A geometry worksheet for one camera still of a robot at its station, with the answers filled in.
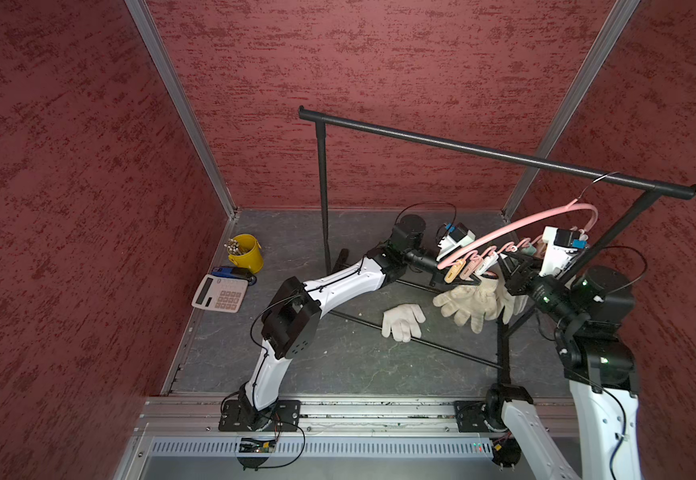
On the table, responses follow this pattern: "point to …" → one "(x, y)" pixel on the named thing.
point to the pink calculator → (220, 293)
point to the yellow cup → (245, 251)
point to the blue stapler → (237, 273)
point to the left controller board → (251, 445)
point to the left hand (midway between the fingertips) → (475, 285)
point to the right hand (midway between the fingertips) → (493, 257)
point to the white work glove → (512, 304)
